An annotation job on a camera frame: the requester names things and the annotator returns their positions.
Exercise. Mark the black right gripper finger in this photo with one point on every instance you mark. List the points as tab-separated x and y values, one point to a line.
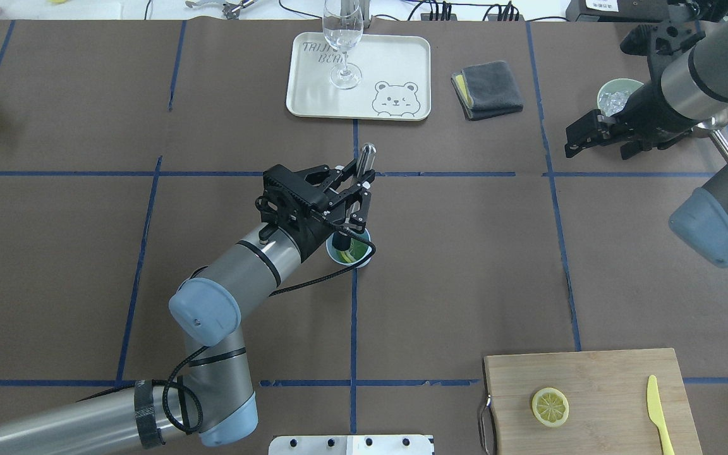
590	130

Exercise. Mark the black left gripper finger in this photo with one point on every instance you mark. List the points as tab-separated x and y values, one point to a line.
356	176

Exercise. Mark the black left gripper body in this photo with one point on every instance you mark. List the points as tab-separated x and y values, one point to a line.
311	235

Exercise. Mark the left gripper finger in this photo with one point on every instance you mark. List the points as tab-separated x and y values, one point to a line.
349	208

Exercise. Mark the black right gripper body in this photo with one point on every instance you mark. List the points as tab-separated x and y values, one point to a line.
647	109

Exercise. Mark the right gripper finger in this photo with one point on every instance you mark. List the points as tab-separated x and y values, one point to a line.
634	147

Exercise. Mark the yellow squeezed lemon wedge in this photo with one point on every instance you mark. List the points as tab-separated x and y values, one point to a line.
356	251

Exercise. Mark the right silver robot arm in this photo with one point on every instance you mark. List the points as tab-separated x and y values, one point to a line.
687	95

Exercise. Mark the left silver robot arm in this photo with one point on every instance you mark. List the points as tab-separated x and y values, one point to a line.
210	393

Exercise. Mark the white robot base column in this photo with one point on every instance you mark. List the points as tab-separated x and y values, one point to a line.
353	444

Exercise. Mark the light blue cup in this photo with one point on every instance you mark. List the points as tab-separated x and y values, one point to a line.
330	240

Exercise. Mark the yellow lemon slice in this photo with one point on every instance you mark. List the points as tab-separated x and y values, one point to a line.
550	407

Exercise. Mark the green bowl of ice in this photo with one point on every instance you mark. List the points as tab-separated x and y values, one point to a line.
614	94

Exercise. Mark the metal ice scoop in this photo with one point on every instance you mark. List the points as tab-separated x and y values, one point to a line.
713	129

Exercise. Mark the grey folded cloth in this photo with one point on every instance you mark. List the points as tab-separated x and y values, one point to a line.
487	90

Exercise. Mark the clear wine glass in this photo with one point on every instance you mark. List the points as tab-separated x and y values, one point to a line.
343	29

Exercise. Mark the bamboo cutting board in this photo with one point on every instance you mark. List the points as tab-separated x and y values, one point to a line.
606	392

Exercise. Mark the yellow plastic knife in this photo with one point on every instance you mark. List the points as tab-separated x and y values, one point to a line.
656	414

